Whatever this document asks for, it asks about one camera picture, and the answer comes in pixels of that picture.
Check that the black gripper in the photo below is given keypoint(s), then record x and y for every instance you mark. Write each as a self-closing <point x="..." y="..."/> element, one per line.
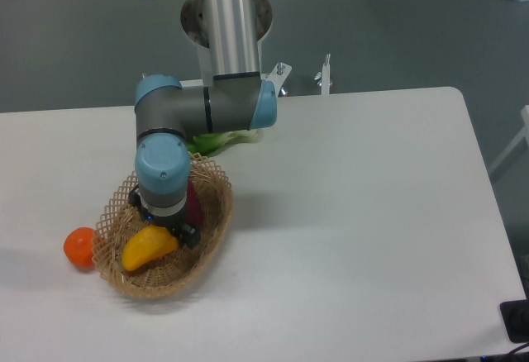
<point x="187" y="235"/>

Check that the yellow mango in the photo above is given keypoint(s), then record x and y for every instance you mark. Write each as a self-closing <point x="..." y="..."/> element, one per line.
<point x="150" y="243"/>

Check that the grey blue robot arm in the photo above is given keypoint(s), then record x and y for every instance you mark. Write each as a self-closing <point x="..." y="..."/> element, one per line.
<point x="168" y="115"/>

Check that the woven wicker basket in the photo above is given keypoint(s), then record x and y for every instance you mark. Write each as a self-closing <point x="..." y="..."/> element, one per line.
<point x="175" y="271"/>

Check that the purple sweet potato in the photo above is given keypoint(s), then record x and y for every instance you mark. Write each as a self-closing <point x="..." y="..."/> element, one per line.
<point x="193" y="210"/>

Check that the green bok choy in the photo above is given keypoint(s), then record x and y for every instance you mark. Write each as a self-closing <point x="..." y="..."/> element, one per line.
<point x="209" y="144"/>

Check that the orange tangerine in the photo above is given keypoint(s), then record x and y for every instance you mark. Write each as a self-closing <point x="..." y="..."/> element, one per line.
<point x="78" y="248"/>

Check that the black device at edge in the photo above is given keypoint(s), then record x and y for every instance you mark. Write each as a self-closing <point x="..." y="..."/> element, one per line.
<point x="515" y="319"/>

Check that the white metal base bracket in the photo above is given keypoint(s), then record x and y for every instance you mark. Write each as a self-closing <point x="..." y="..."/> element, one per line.
<point x="322" y="80"/>

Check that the white frame at right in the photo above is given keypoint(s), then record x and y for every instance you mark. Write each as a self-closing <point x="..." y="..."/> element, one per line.
<point x="513" y="151"/>

